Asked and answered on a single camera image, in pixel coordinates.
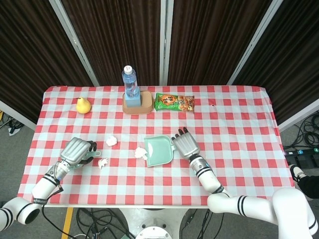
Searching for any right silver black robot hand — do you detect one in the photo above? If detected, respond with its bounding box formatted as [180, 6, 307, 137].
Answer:
[171, 127, 201, 159]

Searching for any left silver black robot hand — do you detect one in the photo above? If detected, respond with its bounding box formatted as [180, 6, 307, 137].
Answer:
[60, 136, 98, 168]

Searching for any mint green hand brush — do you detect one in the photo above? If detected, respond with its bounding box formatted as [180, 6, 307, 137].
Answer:
[74, 150, 102, 168]

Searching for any mint green dustpan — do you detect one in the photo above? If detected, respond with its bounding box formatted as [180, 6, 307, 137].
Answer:
[144, 135, 177, 168]

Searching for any green snack bag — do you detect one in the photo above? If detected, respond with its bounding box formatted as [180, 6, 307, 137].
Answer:
[154, 92, 195, 114]

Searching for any yellow pear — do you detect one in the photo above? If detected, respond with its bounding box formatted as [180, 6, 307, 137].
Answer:
[75, 97, 92, 115]

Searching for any red white checkered tablecloth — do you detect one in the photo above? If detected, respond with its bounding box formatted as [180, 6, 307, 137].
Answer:
[16, 85, 296, 209]

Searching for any brown oval tray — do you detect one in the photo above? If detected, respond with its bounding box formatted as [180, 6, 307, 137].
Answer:
[122, 90, 154, 115]

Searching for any light blue box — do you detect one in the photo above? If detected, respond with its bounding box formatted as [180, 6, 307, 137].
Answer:
[125, 87, 143, 109]

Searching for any clear plastic water bottle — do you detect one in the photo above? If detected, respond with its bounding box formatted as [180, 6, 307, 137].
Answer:
[121, 65, 141, 99]

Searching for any dark brown partition panel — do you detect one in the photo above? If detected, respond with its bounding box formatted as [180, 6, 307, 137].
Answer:
[167, 0, 275, 87]
[60, 0, 163, 87]
[0, 0, 98, 123]
[233, 0, 319, 125]

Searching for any black white sneaker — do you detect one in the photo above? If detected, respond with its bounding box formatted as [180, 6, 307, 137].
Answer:
[289, 164, 305, 185]

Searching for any black floor cable bundle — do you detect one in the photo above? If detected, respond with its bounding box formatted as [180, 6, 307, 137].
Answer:
[74, 208, 137, 239]
[291, 111, 319, 150]

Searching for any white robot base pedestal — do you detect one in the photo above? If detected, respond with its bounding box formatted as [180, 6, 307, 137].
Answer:
[116, 208, 190, 239]

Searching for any white partition frame post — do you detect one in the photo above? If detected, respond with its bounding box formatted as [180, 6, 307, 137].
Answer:
[226, 0, 287, 86]
[48, 0, 100, 87]
[158, 0, 174, 87]

